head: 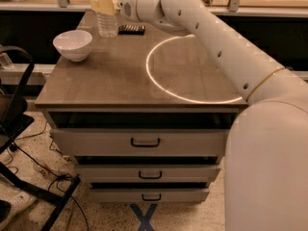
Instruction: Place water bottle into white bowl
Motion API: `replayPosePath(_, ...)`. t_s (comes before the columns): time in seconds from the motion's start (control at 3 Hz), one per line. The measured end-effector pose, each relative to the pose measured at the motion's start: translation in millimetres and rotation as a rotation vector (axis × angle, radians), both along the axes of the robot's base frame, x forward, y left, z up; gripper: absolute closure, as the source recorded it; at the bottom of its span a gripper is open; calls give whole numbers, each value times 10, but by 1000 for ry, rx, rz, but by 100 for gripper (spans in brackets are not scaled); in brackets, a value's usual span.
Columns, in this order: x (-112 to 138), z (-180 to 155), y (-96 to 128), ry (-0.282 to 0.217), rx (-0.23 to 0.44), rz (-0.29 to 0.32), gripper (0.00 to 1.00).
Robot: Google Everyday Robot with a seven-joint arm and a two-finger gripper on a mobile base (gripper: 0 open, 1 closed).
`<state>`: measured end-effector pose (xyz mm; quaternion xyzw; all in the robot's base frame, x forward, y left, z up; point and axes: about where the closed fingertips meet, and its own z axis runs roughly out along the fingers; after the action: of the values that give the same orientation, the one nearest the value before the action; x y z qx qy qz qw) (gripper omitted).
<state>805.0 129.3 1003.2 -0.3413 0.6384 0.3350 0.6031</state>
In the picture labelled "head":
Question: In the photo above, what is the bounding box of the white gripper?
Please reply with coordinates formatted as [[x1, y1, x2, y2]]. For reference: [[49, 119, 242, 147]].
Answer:
[[90, 0, 141, 22]]

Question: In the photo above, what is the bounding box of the clear plastic water bottle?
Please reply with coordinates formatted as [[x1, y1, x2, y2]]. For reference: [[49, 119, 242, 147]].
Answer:
[[95, 12, 118, 38]]

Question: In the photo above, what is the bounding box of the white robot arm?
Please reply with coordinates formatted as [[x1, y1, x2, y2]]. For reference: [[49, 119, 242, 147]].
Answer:
[[90, 0, 308, 231]]

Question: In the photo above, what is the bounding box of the white ceramic bowl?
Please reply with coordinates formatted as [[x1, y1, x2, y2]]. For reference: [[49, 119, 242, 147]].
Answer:
[[53, 30, 92, 62]]

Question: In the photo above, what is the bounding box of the black rectangular ridged object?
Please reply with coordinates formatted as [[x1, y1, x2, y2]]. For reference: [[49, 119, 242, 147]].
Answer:
[[118, 24, 145, 35]]

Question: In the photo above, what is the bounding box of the grey three-drawer cabinet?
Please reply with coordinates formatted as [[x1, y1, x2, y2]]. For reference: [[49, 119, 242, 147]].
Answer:
[[36, 25, 245, 190]]

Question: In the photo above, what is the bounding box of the top grey drawer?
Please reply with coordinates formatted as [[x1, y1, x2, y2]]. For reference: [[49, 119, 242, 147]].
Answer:
[[53, 129, 227, 157]]

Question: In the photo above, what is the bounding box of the grey drawer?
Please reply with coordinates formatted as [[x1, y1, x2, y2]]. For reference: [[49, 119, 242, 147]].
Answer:
[[75, 165, 220, 183], [53, 129, 227, 157], [90, 189, 209, 203]]

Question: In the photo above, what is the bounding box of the middle grey drawer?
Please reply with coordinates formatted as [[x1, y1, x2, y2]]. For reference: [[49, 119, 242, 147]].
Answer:
[[75, 165, 220, 183]]

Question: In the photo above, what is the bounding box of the bottom grey drawer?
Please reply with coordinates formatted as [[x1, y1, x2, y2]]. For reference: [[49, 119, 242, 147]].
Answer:
[[90, 189, 209, 203]]

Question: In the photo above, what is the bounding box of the blue tape cross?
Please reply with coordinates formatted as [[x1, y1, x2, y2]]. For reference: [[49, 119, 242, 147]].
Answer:
[[130, 203, 157, 231]]

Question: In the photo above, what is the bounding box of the metal window rail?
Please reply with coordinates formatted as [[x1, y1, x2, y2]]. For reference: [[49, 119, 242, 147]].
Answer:
[[0, 0, 308, 17]]

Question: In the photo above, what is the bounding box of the black floor cable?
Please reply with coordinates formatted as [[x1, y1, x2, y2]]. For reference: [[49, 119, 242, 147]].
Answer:
[[0, 120, 90, 231]]

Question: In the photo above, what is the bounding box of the black metal chair frame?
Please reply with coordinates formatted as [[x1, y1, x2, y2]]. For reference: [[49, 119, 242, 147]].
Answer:
[[0, 45, 82, 231]]

